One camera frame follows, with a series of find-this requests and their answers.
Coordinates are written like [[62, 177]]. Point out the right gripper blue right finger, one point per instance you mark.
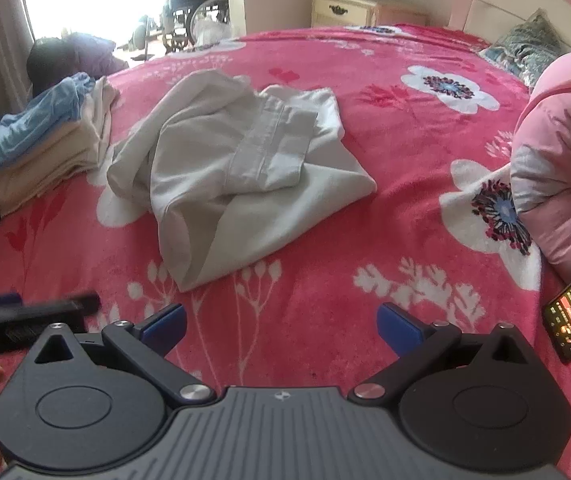
[[408, 336]]

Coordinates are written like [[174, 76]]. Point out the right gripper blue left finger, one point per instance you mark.
[[154, 336]]

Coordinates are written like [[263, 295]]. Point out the white button shirt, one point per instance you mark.
[[232, 174]]

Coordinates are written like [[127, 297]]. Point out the wheelchair with clothes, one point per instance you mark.
[[179, 18]]

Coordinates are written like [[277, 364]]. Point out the folded cream garments stack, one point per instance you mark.
[[71, 148]]

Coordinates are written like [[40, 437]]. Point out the pink floral bed blanket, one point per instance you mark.
[[434, 232]]

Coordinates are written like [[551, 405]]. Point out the pink quilted comforter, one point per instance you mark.
[[540, 169]]

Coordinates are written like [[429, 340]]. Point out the folded light blue garment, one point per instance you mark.
[[62, 103]]

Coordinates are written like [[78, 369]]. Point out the dark purple bag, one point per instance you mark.
[[50, 60]]

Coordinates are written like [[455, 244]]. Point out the green patterned pillow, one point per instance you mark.
[[527, 49]]

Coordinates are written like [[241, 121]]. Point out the cream wooden nightstand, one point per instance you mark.
[[329, 13]]

